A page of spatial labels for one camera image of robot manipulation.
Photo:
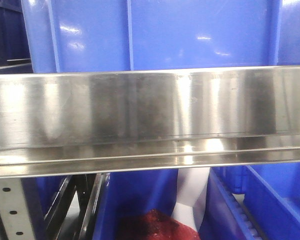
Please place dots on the stainless steel upper shelf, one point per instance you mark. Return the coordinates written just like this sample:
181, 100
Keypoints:
94, 122

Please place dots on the perforated steel shelf upright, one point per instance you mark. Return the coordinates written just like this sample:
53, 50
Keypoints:
13, 211

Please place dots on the blue bin lower middle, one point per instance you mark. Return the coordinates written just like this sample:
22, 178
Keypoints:
178, 193

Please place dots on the red cloth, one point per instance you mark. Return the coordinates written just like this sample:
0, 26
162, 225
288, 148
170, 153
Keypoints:
154, 225

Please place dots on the large blue bin upper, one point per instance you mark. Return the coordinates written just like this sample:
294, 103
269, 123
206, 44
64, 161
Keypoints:
134, 35

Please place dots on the blue bin lower right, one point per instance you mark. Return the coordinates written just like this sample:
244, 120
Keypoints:
254, 202

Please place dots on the dark blue bin upper left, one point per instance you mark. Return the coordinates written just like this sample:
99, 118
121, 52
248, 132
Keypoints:
14, 49

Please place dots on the blue bin upper right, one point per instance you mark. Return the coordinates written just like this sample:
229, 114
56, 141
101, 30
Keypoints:
289, 37

